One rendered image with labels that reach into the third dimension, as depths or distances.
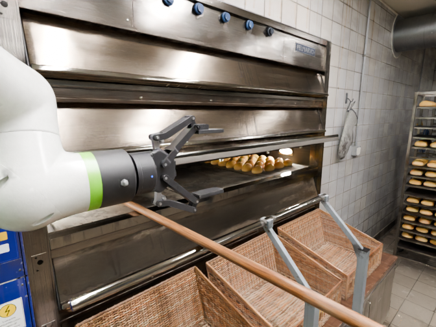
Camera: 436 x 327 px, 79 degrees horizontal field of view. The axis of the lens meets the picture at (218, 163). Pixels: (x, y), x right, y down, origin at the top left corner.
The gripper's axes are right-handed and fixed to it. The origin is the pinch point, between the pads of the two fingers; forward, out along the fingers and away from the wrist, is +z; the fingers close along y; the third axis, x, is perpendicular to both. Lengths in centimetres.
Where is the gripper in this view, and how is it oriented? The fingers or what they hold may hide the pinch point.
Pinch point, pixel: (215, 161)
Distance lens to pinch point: 59.3
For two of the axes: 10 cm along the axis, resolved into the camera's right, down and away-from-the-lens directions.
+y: 0.0, 9.8, 1.9
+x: 6.6, 1.4, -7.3
